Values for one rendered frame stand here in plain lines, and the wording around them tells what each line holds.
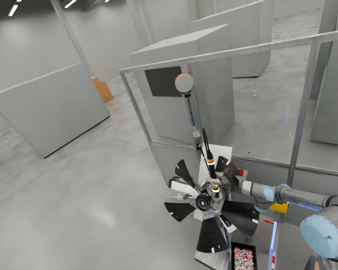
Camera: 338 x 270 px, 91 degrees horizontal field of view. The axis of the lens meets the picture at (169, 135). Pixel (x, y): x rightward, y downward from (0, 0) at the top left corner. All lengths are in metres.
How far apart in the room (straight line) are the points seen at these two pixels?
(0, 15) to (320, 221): 13.34
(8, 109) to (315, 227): 6.01
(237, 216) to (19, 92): 5.72
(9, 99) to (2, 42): 7.22
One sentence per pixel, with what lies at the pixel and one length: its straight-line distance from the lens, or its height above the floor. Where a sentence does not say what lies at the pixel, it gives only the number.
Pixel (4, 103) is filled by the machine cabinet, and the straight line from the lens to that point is 5.97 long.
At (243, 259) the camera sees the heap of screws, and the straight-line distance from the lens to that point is 1.56.
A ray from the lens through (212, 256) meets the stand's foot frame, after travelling 2.39.
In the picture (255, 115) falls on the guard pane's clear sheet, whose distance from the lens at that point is 1.60.
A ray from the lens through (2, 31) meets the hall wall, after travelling 13.03.
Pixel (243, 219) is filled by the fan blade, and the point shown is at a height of 1.17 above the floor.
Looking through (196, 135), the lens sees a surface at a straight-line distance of 1.61.
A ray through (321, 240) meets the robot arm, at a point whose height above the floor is 1.63.
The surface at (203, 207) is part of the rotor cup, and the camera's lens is 1.33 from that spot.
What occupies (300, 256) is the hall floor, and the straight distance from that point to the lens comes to 2.57.
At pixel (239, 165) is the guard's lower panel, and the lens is 2.02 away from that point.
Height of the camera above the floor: 2.32
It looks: 32 degrees down
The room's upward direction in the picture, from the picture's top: 18 degrees counter-clockwise
